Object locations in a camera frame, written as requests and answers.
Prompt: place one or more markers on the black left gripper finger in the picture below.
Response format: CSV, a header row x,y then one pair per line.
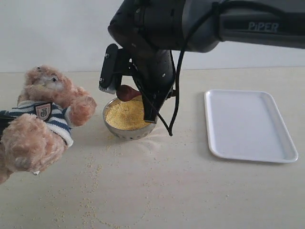
x,y
5,118

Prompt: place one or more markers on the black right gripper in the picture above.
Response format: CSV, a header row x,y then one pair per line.
x,y
154,77

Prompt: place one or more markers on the dark red wooden spoon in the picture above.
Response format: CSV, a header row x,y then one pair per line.
x,y
126,93

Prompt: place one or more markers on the beige teddy bear striped sweater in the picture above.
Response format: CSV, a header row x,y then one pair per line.
x,y
49,106

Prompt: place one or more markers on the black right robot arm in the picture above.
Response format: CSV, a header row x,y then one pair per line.
x,y
148,30

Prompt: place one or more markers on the steel bowl of yellow millet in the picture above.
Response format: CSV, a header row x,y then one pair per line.
x,y
125,119

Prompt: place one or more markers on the white rectangular plastic tray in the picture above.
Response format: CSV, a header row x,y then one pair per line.
x,y
247,125

